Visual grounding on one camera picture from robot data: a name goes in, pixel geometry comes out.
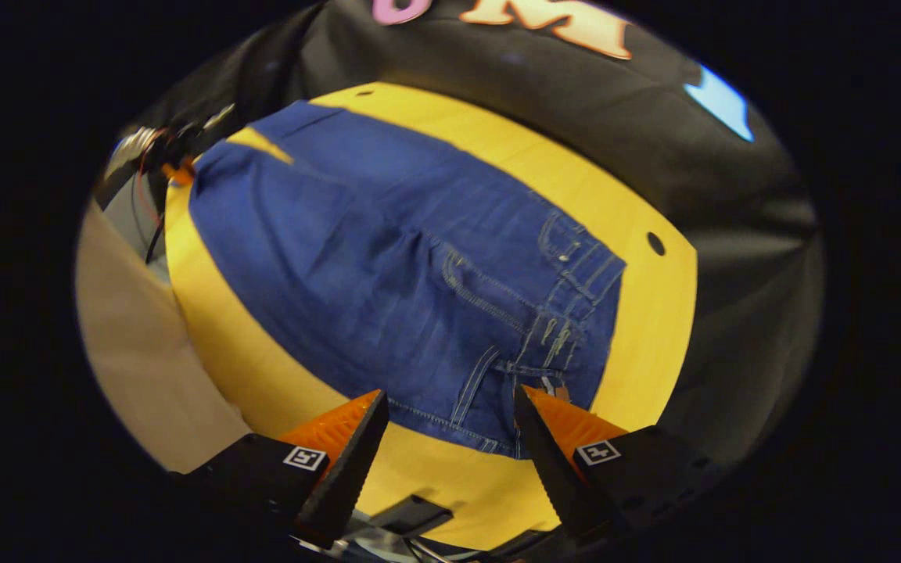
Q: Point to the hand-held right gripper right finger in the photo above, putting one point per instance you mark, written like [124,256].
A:
[552,469]

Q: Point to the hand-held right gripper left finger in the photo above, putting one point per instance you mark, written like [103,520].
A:
[345,477]

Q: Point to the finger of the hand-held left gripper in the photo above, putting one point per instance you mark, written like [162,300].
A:
[178,173]

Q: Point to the blue denim jeans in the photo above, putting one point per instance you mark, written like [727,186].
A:
[388,258]

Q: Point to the black backdrop cloth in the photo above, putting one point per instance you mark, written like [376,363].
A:
[576,109]

